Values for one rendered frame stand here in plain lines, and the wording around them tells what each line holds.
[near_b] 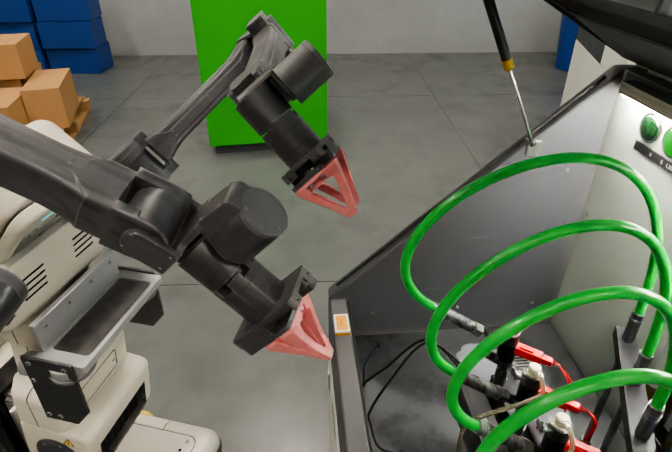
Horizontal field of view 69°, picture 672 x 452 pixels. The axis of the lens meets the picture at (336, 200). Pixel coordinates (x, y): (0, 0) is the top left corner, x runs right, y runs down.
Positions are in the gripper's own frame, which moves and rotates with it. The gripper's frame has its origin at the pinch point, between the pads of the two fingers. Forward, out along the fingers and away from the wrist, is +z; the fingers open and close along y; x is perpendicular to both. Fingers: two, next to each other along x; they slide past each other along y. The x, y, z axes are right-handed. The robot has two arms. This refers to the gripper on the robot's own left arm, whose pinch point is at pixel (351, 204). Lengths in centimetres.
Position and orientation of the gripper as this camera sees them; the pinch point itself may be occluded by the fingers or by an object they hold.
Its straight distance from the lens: 66.6
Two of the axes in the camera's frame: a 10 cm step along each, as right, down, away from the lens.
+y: 1.1, -2.7, 9.6
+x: -7.4, 6.2, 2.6
